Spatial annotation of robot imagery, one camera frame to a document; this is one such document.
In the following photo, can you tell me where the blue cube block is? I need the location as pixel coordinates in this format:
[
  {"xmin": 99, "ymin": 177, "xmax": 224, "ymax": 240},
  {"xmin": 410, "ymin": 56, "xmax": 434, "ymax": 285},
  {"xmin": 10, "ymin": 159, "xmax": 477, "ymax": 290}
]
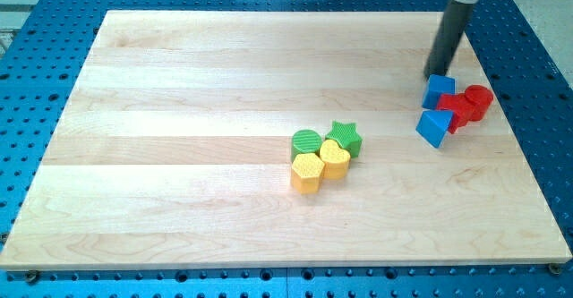
[{"xmin": 422, "ymin": 74, "xmax": 456, "ymax": 109}]

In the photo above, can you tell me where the green cylinder block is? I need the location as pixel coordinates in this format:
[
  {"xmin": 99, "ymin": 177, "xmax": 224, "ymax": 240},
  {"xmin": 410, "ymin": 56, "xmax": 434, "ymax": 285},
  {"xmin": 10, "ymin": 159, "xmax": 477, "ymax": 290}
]
[{"xmin": 290, "ymin": 129, "xmax": 322, "ymax": 161}]

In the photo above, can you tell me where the yellow hexagon block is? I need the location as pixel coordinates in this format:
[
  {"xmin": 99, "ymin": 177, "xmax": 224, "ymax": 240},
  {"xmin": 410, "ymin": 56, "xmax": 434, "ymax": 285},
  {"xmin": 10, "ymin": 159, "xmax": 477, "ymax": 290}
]
[{"xmin": 291, "ymin": 153, "xmax": 325, "ymax": 194}]

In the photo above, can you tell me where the yellow heart block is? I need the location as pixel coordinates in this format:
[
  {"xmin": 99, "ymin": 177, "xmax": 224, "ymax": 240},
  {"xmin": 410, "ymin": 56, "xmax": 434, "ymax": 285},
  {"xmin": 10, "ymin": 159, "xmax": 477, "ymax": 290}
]
[{"xmin": 319, "ymin": 140, "xmax": 351, "ymax": 180}]

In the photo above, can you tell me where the green star block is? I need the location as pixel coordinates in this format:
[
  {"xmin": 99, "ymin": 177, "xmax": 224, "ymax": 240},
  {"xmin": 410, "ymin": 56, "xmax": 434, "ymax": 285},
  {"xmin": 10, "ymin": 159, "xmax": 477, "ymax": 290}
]
[{"xmin": 325, "ymin": 121, "xmax": 363, "ymax": 158}]

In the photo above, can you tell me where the wooden board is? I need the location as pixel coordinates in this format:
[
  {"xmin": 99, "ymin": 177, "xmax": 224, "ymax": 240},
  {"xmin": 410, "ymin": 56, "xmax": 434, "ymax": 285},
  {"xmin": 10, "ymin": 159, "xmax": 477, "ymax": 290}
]
[{"xmin": 1, "ymin": 10, "xmax": 571, "ymax": 270}]

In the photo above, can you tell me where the blue triangular block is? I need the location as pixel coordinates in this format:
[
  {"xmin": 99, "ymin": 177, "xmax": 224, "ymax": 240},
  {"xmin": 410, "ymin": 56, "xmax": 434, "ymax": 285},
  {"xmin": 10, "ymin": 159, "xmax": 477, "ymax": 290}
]
[{"xmin": 415, "ymin": 110, "xmax": 454, "ymax": 149}]

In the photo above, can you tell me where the red angular block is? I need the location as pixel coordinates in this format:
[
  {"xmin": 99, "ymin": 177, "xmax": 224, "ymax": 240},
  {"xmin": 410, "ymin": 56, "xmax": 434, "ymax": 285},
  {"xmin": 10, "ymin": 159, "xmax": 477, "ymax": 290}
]
[{"xmin": 436, "ymin": 94, "xmax": 475, "ymax": 134}]

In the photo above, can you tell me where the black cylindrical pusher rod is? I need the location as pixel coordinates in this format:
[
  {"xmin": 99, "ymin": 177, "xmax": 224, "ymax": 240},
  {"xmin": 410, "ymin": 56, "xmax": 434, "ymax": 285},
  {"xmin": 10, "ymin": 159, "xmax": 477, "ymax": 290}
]
[{"xmin": 423, "ymin": 0, "xmax": 480, "ymax": 78}]

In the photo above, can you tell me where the red cylinder block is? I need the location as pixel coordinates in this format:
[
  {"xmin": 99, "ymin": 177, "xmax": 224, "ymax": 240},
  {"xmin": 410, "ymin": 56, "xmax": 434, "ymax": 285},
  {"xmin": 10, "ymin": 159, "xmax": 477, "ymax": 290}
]
[{"xmin": 464, "ymin": 85, "xmax": 493, "ymax": 122}]

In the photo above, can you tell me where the blue perforated metal table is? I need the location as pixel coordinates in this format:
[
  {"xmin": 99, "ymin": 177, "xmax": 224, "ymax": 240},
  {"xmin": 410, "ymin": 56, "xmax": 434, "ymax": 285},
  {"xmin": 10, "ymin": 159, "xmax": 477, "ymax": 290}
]
[{"xmin": 1, "ymin": 0, "xmax": 572, "ymax": 297}]

